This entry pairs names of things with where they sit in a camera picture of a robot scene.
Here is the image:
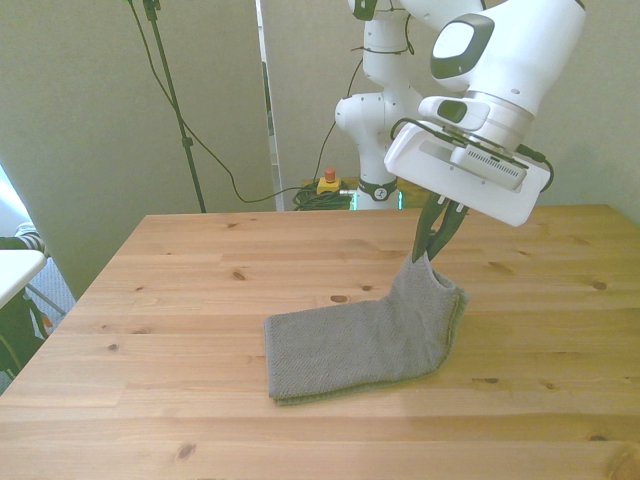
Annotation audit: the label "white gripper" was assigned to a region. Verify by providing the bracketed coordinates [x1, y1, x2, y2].
[383, 121, 552, 262]

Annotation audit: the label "grey towel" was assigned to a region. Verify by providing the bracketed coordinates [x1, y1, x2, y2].
[263, 252, 472, 408]

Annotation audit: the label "yellow emergency stop button box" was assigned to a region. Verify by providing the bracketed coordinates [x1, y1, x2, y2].
[315, 167, 347, 197]

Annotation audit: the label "white vertical partition strip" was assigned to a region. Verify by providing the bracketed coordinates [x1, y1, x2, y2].
[254, 0, 286, 212]

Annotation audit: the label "black white striped cloth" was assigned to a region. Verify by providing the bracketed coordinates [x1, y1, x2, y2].
[0, 222, 52, 259]

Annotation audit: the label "white side table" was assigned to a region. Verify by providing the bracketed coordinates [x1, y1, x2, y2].
[0, 248, 48, 312]

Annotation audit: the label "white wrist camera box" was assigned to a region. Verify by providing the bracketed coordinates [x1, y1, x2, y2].
[439, 127, 531, 192]

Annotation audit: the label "coiled black floor cables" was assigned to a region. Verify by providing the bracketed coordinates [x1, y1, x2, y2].
[291, 185, 359, 212]

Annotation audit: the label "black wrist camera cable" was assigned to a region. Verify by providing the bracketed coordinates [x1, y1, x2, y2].
[316, 42, 556, 195]

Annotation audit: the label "thin black stand cable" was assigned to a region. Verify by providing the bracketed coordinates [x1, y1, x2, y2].
[127, 0, 321, 205]

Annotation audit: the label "black camera stand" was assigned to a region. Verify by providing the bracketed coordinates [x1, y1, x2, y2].
[122, 0, 208, 214]

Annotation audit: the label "dark frame under side table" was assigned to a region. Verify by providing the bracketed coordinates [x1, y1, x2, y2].
[0, 285, 67, 382]

